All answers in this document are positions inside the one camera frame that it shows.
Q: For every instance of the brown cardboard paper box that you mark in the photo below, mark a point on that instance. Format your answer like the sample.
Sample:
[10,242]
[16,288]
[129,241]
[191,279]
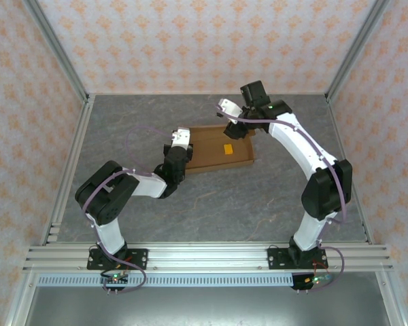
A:
[211,153]

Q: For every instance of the small orange block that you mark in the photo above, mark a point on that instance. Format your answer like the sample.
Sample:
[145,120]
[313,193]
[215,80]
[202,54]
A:
[228,150]

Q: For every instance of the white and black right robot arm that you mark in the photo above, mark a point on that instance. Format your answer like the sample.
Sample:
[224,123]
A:
[292,139]

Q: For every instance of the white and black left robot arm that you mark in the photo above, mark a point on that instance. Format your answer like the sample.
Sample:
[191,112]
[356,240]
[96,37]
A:
[112,234]

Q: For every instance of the small green-lit controller board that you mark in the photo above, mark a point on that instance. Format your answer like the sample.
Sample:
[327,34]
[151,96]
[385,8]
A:
[314,280]
[115,278]

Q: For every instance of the grey metal shelf panel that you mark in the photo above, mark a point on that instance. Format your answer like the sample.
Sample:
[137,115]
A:
[207,305]

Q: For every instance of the aluminium table side rail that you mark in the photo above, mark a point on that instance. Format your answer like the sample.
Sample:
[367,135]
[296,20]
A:
[78,136]
[340,136]

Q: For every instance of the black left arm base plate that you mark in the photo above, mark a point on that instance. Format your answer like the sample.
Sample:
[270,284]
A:
[139,254]

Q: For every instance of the long aluminium mounting rail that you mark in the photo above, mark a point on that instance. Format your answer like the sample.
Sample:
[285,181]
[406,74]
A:
[207,256]

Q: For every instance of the aluminium frame post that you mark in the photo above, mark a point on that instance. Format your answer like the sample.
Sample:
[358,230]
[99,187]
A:
[56,47]
[357,47]

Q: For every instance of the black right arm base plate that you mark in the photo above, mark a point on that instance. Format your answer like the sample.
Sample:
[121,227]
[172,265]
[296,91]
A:
[275,258]

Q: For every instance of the aluminium frame leg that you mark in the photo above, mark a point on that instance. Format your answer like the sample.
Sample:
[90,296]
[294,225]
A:
[392,299]
[20,299]

